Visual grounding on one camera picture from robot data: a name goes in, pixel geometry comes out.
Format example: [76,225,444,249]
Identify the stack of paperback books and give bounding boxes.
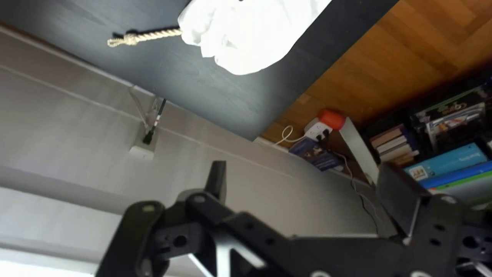
[367,125,419,165]

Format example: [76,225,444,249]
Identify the black floor mat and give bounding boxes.
[0,0,401,142]

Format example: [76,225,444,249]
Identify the light blue book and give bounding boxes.
[404,142,490,185]

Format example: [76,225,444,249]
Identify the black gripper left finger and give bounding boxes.
[93,159,309,277]

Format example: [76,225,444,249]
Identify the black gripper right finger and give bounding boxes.
[376,162,492,277]

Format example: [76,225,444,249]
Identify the thin grey cable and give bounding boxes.
[338,152,384,229]

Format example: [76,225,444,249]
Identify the white power strip orange switch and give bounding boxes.
[304,108,384,186]

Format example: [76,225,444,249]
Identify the blue printed box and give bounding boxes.
[287,135,346,172]

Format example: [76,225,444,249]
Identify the dark game cases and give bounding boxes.
[412,85,492,151]

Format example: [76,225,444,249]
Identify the white twisted rope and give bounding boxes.
[106,28,184,51]

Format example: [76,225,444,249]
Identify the white power cable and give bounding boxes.
[270,123,310,151]

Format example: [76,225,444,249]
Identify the dark blue book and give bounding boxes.
[419,159,492,192]

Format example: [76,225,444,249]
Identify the plain white cloth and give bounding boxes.
[175,0,335,77]

